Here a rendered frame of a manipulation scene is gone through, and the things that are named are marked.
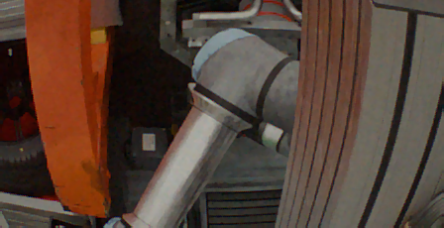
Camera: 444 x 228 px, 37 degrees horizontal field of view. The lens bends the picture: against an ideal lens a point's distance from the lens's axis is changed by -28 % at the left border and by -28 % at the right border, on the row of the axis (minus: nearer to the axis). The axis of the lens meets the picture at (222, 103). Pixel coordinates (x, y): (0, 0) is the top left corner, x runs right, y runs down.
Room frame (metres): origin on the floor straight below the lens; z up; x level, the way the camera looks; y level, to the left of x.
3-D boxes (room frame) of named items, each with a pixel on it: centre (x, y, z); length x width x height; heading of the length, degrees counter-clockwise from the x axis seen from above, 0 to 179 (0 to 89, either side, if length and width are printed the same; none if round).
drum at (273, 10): (1.60, -0.11, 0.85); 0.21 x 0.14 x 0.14; 3
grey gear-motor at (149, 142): (1.56, 0.20, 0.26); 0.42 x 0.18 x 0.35; 3
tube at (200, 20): (1.54, -0.01, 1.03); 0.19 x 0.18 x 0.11; 3
